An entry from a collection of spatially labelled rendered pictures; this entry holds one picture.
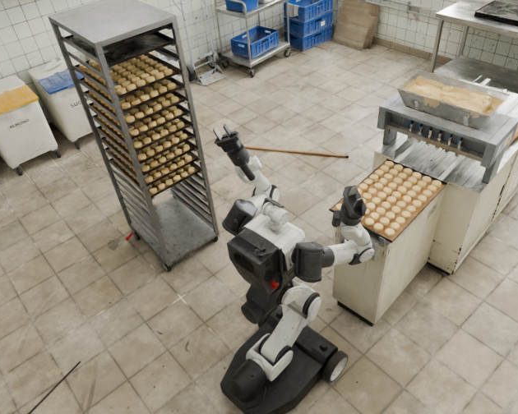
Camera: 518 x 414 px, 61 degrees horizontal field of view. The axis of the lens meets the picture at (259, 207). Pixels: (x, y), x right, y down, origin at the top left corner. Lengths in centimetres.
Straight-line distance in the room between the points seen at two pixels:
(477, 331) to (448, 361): 31
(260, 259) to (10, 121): 352
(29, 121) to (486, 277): 426
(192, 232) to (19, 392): 156
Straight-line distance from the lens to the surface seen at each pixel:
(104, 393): 313
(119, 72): 289
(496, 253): 378
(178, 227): 365
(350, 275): 283
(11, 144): 500
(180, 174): 313
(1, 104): 493
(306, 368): 277
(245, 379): 255
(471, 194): 293
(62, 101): 499
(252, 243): 190
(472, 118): 275
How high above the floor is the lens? 262
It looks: 42 degrees down
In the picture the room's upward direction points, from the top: 6 degrees counter-clockwise
